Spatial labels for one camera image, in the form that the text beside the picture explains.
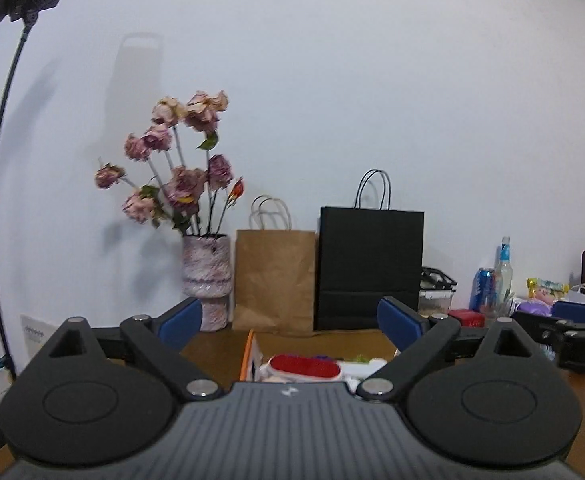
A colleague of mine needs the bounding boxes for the purple bag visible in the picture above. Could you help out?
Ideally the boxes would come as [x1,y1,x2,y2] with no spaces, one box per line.
[515,300,556,316]

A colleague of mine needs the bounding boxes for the white tray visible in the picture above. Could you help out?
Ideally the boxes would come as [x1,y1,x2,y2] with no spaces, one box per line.
[260,354,388,386]

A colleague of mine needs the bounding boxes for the brown paper bag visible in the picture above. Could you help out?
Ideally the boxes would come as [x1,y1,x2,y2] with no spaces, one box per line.
[231,195,319,333]

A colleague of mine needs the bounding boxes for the dried pink flower bouquet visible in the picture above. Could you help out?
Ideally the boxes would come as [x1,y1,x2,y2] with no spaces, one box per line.
[95,90,246,237]

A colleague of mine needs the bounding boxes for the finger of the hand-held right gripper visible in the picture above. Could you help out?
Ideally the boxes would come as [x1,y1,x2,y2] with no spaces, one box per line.
[553,301,585,324]
[513,310,559,334]

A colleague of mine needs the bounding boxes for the red cardboard box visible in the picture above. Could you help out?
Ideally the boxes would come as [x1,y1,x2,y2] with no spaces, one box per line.
[240,329,398,384]

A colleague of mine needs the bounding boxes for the black paper bag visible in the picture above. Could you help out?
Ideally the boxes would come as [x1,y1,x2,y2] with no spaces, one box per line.
[314,169,425,332]

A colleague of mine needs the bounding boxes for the blue drink can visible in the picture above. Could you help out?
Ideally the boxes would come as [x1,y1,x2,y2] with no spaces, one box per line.
[469,267,496,312]

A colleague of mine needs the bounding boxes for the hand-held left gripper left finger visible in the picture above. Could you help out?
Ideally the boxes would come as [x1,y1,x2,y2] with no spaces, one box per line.
[35,296,223,402]

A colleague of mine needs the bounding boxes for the colourful snack packet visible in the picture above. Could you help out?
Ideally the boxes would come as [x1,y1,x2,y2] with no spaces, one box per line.
[527,277,571,301]

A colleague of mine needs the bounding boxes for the small red box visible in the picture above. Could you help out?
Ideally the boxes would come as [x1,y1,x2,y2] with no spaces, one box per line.
[447,309,486,328]

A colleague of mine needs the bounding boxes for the clear bottle blue cap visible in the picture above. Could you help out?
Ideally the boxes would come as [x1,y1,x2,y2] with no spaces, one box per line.
[493,236,515,316]

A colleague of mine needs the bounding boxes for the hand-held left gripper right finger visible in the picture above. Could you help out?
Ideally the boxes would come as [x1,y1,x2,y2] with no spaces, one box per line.
[355,296,544,404]

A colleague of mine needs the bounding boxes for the pink speckled vase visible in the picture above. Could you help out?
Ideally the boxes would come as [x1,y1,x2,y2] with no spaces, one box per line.
[182,234,234,332]

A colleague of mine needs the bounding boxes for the clear container black lid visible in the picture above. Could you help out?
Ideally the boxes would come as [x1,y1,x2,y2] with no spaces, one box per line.
[417,266,457,317]

